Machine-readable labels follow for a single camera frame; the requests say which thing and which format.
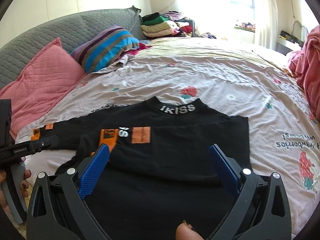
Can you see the striped blue purple pillow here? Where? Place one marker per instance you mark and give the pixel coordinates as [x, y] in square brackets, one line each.
[104, 49]

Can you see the pink crumpled blanket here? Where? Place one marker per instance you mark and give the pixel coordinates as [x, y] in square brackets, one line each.
[304, 66]

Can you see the left hand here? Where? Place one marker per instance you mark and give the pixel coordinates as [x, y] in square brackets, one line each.
[11, 190]

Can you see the white side table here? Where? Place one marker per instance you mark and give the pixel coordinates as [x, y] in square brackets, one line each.
[287, 43]

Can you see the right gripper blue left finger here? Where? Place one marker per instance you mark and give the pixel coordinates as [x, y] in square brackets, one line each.
[57, 208]

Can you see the black sweater with orange patches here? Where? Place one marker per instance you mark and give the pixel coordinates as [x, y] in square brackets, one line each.
[159, 173]

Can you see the pink quilted pillow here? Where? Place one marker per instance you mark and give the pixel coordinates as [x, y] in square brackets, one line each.
[47, 78]

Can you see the right hand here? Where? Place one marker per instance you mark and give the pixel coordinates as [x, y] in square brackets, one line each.
[185, 231]

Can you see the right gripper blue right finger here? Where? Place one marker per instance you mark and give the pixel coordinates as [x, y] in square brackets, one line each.
[261, 208]

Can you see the white sheer curtain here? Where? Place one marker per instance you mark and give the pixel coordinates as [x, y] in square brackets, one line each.
[266, 23]

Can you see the stack of folded clothes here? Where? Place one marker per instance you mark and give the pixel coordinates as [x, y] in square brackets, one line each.
[168, 24]

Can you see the strawberry print duvet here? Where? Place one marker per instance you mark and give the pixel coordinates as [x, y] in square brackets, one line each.
[234, 79]

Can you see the red garment behind pillow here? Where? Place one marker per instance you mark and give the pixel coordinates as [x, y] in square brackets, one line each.
[141, 47]

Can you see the grey quilted headboard cover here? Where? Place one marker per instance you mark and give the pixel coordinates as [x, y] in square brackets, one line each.
[73, 31]

